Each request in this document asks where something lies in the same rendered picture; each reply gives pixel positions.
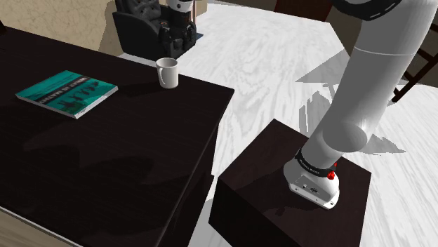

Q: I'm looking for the black armchair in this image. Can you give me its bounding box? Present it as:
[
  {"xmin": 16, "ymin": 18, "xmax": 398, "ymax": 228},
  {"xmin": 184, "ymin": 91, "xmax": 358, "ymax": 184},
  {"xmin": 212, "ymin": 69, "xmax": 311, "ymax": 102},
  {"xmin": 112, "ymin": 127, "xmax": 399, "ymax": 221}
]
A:
[{"xmin": 112, "ymin": 0, "xmax": 204, "ymax": 61}]

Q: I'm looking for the white mug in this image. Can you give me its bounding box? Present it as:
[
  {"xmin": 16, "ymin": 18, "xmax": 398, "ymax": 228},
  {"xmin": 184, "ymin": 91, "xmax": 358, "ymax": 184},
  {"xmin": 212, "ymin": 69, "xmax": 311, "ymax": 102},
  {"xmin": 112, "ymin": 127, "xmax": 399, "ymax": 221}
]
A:
[{"xmin": 155, "ymin": 57, "xmax": 180, "ymax": 90}]

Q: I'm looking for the teal book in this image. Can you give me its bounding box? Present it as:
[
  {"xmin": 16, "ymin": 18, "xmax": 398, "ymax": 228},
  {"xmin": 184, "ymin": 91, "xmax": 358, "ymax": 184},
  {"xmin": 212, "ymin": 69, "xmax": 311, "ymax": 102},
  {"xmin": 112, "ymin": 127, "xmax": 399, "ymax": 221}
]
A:
[{"xmin": 15, "ymin": 69, "xmax": 119, "ymax": 120}]

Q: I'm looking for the dark wooden table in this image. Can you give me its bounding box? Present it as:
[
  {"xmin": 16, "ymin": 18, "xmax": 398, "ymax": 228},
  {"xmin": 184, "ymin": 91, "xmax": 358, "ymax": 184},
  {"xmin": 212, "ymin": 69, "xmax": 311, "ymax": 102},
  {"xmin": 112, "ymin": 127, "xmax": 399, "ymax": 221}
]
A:
[{"xmin": 0, "ymin": 25, "xmax": 236, "ymax": 247}]

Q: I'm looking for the dark robot stand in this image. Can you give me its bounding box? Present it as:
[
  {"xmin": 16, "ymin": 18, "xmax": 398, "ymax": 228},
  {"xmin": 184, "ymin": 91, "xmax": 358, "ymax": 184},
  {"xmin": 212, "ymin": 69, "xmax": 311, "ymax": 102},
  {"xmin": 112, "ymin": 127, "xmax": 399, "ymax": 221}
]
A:
[{"xmin": 208, "ymin": 118, "xmax": 373, "ymax": 247}]

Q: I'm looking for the dark wooden ladder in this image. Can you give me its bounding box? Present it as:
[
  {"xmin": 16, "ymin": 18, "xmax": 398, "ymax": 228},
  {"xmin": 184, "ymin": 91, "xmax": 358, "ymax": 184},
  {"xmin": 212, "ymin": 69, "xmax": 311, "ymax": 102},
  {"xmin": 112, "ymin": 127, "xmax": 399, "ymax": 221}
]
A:
[{"xmin": 391, "ymin": 47, "xmax": 438, "ymax": 104}]

